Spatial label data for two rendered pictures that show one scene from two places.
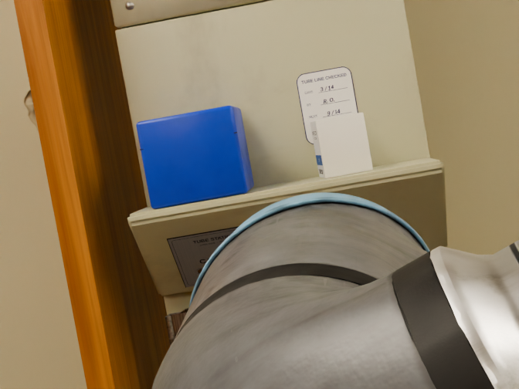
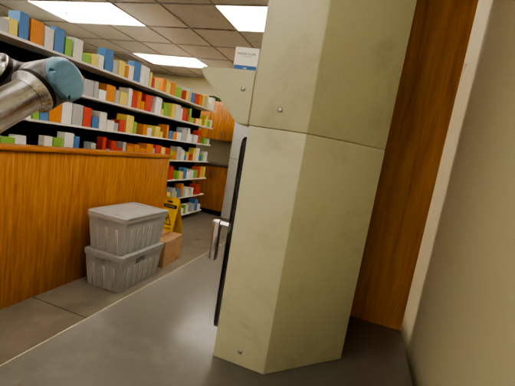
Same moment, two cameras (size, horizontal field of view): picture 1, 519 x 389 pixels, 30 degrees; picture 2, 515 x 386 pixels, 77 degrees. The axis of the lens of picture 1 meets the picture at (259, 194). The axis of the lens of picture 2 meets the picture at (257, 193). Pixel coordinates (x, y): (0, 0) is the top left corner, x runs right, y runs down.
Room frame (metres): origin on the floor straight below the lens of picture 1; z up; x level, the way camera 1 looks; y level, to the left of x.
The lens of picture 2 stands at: (1.23, -0.78, 1.37)
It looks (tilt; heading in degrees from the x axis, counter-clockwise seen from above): 8 degrees down; 103
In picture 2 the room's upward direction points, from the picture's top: 9 degrees clockwise
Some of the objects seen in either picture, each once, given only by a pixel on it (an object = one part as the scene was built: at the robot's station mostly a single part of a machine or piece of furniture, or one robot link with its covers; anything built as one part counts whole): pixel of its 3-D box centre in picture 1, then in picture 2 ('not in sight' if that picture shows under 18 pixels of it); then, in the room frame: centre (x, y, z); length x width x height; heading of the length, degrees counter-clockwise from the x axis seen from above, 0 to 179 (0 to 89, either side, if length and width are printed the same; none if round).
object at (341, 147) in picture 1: (340, 145); (247, 66); (1.01, -0.09, 1.54); 0.05 x 0.05 x 0.06; 3
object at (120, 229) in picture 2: not in sight; (129, 227); (-0.47, 1.75, 0.49); 0.60 x 0.42 x 0.33; 86
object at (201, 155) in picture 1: (197, 156); not in sight; (1.02, 0.06, 1.56); 0.10 x 0.10 x 0.09; 86
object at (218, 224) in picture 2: not in sight; (222, 240); (1.03, -0.14, 1.17); 0.05 x 0.03 x 0.10; 175
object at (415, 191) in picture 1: (293, 231); (252, 109); (1.02, -0.03, 1.46); 0.32 x 0.11 x 0.10; 86
